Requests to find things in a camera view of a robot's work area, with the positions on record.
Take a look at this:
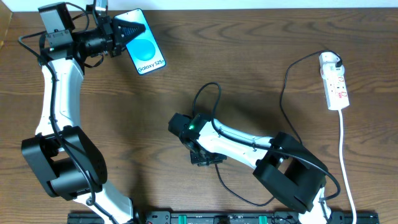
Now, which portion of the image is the blue Galaxy smartphone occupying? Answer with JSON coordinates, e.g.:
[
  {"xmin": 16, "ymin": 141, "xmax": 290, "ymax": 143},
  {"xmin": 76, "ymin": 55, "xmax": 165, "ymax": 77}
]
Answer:
[{"xmin": 114, "ymin": 9, "xmax": 167, "ymax": 75}]

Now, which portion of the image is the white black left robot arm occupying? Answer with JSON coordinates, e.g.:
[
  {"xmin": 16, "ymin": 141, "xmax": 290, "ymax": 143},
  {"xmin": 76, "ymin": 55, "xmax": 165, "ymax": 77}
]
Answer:
[{"xmin": 21, "ymin": 16, "xmax": 146, "ymax": 223}]

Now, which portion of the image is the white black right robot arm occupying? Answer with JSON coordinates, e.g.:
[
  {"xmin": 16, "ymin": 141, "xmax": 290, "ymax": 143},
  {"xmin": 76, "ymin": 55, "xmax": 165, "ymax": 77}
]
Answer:
[{"xmin": 168, "ymin": 113, "xmax": 331, "ymax": 223}]

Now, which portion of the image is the white charger adapter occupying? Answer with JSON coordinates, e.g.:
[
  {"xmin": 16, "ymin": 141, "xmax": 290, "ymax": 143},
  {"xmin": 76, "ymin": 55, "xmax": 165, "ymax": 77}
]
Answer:
[{"xmin": 320, "ymin": 63, "xmax": 345, "ymax": 80}]

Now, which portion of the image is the white power strip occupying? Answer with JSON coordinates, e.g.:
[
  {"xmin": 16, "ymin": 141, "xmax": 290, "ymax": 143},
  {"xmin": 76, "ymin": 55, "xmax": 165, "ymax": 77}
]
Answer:
[{"xmin": 319, "ymin": 52, "xmax": 349, "ymax": 111}]

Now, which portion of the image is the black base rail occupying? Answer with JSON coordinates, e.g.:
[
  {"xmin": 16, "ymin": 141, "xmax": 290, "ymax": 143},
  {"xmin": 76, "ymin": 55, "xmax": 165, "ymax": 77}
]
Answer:
[{"xmin": 67, "ymin": 211, "xmax": 381, "ymax": 224}]

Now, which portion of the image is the black charger cable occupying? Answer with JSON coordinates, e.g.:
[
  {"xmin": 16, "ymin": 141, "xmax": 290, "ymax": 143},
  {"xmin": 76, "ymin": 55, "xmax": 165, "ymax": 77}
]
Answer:
[{"xmin": 214, "ymin": 49, "xmax": 343, "ymax": 207}]

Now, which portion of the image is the white power strip cord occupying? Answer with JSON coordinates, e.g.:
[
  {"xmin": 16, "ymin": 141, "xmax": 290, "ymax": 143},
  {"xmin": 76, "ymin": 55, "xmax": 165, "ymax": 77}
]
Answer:
[{"xmin": 337, "ymin": 108, "xmax": 358, "ymax": 224}]

